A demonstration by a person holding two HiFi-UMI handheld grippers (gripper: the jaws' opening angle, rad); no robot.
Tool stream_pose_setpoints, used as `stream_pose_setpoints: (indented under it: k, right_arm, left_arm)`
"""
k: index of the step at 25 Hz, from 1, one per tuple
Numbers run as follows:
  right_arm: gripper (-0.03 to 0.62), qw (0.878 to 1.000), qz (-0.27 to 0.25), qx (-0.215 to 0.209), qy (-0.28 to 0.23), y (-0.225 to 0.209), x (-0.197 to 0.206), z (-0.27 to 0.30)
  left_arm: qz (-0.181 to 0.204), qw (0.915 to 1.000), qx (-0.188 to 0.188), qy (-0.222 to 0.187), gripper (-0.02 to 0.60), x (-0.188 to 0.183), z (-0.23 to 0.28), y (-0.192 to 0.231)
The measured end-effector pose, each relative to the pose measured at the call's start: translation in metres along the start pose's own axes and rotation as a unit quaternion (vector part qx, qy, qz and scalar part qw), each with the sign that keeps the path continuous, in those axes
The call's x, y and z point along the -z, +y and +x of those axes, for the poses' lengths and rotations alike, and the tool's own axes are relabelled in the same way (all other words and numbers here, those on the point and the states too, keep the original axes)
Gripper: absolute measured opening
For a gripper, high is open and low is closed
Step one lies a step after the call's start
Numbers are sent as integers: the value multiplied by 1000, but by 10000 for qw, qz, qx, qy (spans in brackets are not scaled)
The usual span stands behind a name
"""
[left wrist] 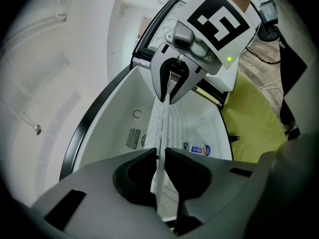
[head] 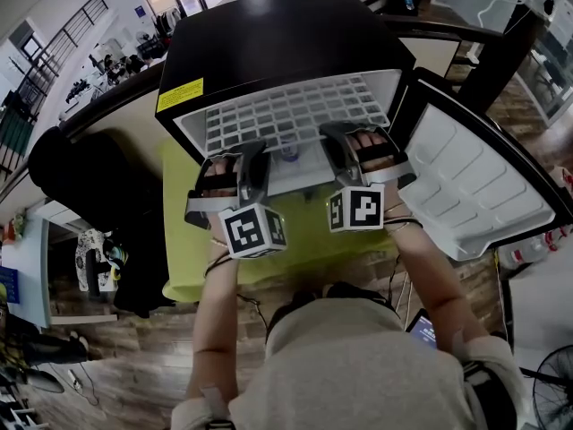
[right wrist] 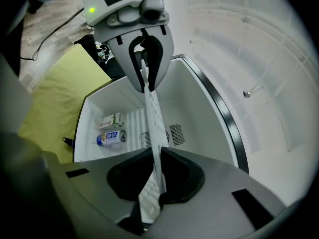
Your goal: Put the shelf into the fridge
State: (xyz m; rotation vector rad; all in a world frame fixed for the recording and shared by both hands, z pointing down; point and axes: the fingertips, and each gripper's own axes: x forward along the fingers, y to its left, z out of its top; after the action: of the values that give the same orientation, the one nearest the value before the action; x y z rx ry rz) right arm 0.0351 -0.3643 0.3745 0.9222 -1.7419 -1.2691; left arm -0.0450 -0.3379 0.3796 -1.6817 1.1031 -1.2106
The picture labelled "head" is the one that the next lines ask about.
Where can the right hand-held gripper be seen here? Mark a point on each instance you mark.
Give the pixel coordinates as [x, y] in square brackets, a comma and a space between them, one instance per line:
[365, 208]

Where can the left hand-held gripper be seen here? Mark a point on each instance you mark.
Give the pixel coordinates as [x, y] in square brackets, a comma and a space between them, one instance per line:
[250, 235]

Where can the white wire fridge shelf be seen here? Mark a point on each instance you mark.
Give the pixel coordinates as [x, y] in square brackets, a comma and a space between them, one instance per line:
[286, 105]

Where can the black mini fridge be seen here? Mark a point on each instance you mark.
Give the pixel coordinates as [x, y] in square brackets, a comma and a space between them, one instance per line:
[277, 29]

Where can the person's left forearm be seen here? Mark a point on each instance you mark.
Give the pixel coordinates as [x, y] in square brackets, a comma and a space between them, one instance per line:
[215, 312]

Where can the person's right forearm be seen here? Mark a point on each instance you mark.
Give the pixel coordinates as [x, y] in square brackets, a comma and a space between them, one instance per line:
[425, 276]

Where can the person's right hand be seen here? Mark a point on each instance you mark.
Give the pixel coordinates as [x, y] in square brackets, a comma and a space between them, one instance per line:
[369, 140]

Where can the person's left hand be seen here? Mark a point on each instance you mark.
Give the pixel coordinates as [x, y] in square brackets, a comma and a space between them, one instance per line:
[219, 168]

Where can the black wrist band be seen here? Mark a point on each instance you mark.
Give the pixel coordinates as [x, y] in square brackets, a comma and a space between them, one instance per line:
[405, 225]
[219, 264]

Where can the green tablecloth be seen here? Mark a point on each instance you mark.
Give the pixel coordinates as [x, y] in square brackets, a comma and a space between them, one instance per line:
[188, 240]

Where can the blue white drink can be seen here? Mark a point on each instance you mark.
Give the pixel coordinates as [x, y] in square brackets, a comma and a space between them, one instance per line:
[290, 152]

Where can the tablet with lit screen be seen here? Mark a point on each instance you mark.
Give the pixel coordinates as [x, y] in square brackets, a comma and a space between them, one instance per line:
[423, 329]

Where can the teal yellow small object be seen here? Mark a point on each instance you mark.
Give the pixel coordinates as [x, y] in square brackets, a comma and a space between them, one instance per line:
[117, 258]

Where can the black office chair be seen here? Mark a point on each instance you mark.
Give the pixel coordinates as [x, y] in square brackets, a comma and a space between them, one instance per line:
[98, 182]

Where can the clear jug with red label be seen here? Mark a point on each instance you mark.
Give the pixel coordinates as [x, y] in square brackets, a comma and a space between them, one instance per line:
[524, 253]
[555, 240]

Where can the person in white shirt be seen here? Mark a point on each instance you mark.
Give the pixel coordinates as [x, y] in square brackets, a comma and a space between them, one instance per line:
[358, 374]

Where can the blue water bottle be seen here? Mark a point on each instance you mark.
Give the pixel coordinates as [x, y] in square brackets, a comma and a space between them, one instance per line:
[408, 0]

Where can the pale blue table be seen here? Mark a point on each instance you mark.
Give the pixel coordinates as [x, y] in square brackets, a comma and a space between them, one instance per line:
[31, 285]

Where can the white power strip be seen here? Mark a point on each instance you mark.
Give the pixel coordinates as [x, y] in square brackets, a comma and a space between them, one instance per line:
[75, 379]

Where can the potted plant orange pot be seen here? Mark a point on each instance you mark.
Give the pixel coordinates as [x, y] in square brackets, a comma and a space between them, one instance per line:
[9, 233]

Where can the blue plastic crate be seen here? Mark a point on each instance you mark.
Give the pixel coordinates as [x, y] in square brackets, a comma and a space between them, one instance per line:
[9, 285]

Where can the black standing fan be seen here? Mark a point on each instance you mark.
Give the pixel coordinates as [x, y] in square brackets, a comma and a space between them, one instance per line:
[559, 388]

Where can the black metal railing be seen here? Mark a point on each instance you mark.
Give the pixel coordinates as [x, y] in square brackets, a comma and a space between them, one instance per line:
[67, 29]

